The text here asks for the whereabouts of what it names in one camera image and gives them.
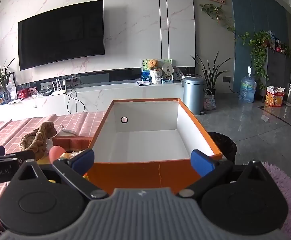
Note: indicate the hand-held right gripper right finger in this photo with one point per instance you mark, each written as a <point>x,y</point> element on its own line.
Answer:
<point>201,163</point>

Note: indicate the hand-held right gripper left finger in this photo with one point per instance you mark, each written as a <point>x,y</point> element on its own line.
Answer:
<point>84,158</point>

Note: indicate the pink egg-shaped soft toy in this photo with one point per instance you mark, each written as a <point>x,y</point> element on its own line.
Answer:
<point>55,153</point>

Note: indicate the orange cardboard box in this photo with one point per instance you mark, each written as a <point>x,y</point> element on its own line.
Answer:
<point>135,175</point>

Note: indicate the orange box lid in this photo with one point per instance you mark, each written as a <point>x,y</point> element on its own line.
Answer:
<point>75,143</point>

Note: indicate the black waste basket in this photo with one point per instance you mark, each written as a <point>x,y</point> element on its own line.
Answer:
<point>223,145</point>

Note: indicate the white tissue paper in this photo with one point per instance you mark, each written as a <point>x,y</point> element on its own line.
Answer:
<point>68,132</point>

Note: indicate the pink checked tablecloth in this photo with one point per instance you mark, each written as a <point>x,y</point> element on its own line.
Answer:
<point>80,122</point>

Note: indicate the woven basket bag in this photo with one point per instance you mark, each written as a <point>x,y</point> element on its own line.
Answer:
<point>209,102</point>

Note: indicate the orchid plant in vase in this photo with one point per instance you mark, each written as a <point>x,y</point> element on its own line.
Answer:
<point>5,85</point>

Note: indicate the silver pedal bin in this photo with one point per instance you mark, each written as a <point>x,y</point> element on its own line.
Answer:
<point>194,95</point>

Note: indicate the white wifi router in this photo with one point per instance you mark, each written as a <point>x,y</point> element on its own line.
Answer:
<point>59,91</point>

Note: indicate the white marble tv cabinet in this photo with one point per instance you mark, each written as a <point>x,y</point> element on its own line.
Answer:
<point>125,92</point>

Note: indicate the blue water jug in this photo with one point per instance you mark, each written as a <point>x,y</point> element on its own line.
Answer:
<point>247,90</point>

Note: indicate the long-leaf potted plant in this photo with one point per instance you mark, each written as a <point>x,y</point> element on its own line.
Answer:
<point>210,75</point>

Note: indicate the purple fluffy cushion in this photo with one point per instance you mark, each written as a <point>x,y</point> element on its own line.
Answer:
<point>288,192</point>

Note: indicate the decorative plate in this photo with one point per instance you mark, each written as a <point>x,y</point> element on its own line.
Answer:
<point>178,73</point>

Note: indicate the silver flat box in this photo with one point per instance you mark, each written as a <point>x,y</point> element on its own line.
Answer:
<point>143,82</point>

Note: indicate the red printed gift box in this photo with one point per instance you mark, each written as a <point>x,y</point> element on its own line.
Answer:
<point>275,98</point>

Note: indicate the white knitted pot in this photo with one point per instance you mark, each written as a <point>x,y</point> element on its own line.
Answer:
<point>156,76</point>

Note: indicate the round paper fan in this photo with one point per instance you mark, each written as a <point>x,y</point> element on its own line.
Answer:
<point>168,68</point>

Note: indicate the brown teddy bear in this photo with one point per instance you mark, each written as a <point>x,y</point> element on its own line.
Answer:
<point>153,63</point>

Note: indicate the green painting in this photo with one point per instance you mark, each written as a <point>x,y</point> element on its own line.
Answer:
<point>144,63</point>

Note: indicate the grey drawer cabinet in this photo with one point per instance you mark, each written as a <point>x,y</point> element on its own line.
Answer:
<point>278,67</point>

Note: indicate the trailing pothos plant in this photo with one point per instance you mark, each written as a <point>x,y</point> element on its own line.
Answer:
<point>259,45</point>

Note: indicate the hanging vine plant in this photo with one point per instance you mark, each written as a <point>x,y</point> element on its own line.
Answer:
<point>214,10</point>

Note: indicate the wall socket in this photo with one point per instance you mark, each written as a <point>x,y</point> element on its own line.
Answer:
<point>226,79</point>

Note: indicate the black wall television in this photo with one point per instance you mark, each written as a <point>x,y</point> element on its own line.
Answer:
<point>60,35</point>

